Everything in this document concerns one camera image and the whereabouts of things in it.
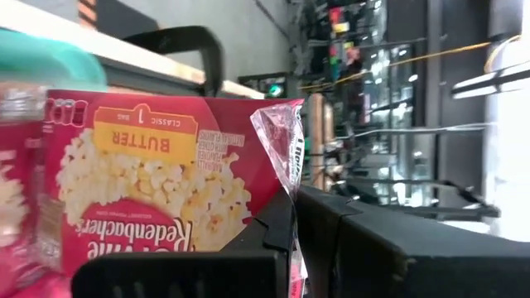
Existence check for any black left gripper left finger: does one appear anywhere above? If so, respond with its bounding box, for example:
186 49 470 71
70 187 296 298

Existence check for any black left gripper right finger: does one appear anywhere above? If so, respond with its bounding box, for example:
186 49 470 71
296 185 530 298

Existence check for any red popcorn bag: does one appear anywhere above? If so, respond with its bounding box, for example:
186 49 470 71
0 80 47 298
41 88 310 298

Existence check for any teal plastic basket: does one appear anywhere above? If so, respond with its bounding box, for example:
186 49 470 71
0 27 108 93

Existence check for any yellow cable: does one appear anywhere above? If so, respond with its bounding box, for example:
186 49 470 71
297 34 523 90

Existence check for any curved black frame bar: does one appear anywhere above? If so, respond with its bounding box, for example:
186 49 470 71
123 25 225 99

